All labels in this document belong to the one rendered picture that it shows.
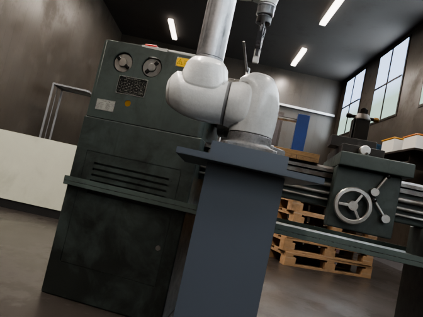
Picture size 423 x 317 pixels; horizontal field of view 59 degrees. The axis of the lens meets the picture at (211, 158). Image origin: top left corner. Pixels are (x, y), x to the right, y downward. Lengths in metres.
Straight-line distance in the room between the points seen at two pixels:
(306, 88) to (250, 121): 10.32
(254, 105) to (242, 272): 0.53
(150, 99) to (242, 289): 1.01
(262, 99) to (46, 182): 3.17
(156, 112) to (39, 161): 2.53
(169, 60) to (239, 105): 0.69
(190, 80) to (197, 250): 0.55
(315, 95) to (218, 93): 10.35
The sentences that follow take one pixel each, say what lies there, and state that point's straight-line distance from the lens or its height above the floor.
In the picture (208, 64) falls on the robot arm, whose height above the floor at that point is 1.05.
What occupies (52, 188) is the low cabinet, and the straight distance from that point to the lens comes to 4.12.
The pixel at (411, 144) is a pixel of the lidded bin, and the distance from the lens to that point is 5.97.
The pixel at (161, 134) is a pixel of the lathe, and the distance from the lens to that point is 1.77.
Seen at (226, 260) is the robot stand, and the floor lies 0.44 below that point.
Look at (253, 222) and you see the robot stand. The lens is 1.18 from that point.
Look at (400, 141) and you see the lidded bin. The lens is 6.47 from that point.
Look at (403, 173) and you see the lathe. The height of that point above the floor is 0.88.
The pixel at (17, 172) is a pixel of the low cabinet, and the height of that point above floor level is 0.37.
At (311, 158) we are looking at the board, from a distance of 1.77.
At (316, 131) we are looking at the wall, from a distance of 11.37.
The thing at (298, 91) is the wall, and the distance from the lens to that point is 11.47.
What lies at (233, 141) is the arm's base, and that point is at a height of 0.82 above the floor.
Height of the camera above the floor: 0.66
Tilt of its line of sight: 4 degrees up
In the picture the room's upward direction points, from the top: 12 degrees clockwise
